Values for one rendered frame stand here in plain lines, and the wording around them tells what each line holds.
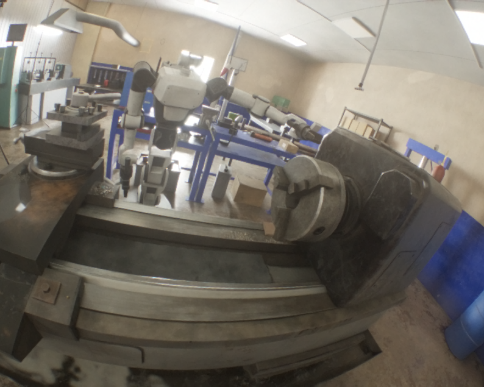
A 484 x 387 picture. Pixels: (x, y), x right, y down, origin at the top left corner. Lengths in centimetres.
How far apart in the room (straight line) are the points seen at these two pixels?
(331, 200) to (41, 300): 70
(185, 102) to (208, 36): 658
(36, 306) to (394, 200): 83
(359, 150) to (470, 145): 351
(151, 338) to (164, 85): 103
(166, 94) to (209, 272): 85
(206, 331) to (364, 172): 63
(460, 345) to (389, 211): 294
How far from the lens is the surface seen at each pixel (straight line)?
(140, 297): 56
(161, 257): 80
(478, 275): 390
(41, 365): 100
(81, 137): 70
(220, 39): 773
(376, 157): 71
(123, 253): 80
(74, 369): 96
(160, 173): 154
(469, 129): 426
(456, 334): 337
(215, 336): 54
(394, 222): 58
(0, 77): 467
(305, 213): 57
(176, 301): 56
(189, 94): 117
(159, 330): 52
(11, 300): 56
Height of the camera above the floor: 130
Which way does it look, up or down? 24 degrees down
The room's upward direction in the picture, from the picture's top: 21 degrees clockwise
